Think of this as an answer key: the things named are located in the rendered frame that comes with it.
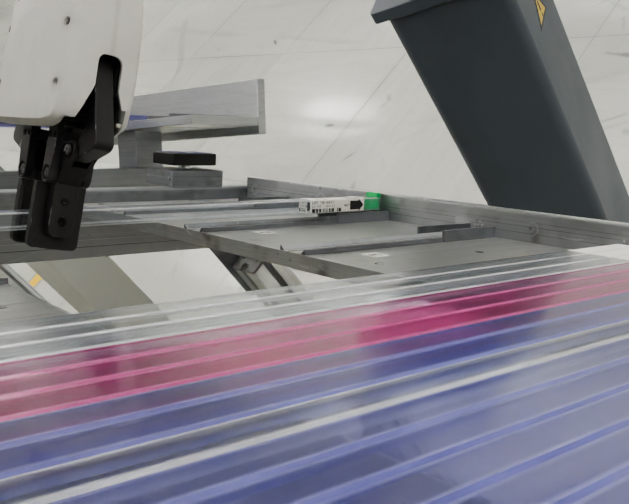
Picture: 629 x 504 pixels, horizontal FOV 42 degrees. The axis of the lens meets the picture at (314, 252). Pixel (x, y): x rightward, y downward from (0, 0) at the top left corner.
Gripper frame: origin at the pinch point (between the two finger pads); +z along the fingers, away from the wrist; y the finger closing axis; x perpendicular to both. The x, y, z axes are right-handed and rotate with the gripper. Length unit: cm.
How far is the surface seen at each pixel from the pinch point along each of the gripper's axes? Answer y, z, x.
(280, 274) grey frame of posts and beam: -21.0, 4.2, 37.7
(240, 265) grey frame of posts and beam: -23.7, 3.9, 34.1
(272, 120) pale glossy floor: -155, -32, 139
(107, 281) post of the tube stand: -39.6, 9.0, 26.8
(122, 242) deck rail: -19.0, 2.6, 16.2
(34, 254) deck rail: -19.0, 4.6, 8.0
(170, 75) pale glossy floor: -243, -51, 152
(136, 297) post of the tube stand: -40, 11, 31
